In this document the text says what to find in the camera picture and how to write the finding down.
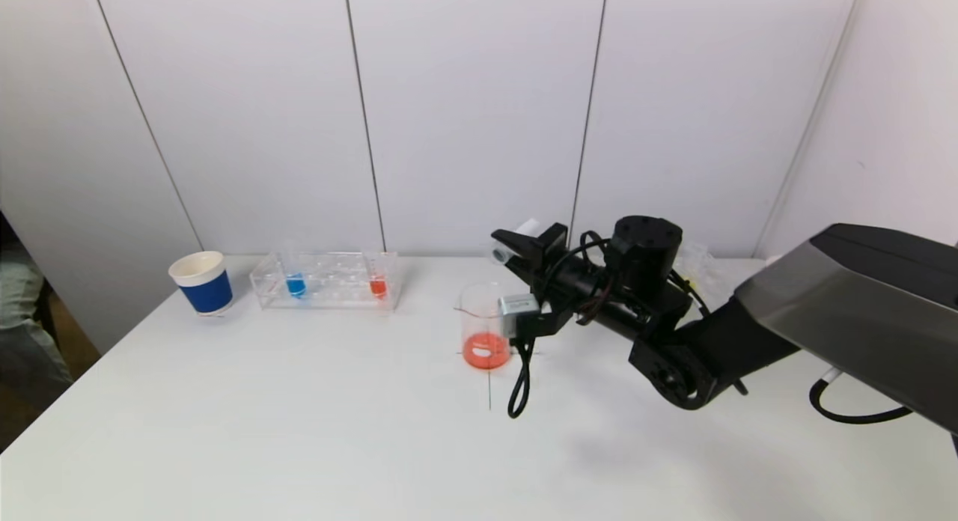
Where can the blue pigment test tube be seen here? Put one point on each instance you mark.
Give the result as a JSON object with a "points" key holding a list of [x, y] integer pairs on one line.
{"points": [[296, 286]]}

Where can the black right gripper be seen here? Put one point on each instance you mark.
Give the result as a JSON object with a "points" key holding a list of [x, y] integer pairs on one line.
{"points": [[554, 243]]}

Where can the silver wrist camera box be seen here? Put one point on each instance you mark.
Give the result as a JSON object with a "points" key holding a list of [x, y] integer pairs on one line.
{"points": [[518, 313]]}

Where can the person in grey clothes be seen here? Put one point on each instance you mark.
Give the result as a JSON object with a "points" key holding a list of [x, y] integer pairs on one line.
{"points": [[22, 334]]}

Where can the clear glass beaker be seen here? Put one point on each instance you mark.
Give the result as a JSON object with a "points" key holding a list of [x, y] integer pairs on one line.
{"points": [[483, 349]]}

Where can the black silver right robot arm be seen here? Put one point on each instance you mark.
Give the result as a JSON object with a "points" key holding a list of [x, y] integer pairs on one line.
{"points": [[846, 304]]}

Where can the red pigment test tube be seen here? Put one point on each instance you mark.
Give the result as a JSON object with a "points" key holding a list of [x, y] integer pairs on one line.
{"points": [[378, 287]]}

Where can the clear acrylic test tube rack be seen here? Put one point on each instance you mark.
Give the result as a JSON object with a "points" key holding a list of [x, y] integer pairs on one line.
{"points": [[715, 274], [337, 283]]}

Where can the blue white paper cup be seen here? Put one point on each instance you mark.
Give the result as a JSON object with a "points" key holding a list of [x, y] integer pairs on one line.
{"points": [[208, 293]]}

